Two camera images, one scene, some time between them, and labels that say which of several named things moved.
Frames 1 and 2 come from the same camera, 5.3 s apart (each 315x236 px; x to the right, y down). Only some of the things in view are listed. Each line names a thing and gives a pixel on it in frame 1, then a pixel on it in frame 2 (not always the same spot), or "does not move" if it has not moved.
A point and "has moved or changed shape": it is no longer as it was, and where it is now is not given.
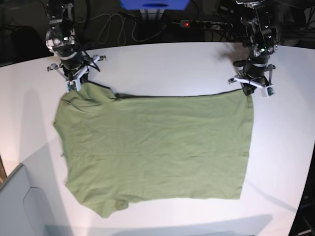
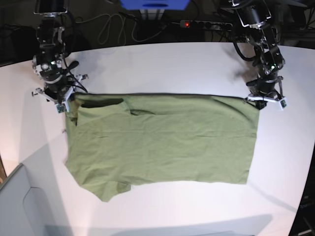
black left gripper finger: [84, 79] to [72, 97]
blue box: [165, 5] does not move
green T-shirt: [121, 149] has moved or changed shape
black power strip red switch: [205, 24] does not move
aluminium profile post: [152, 14] does not move
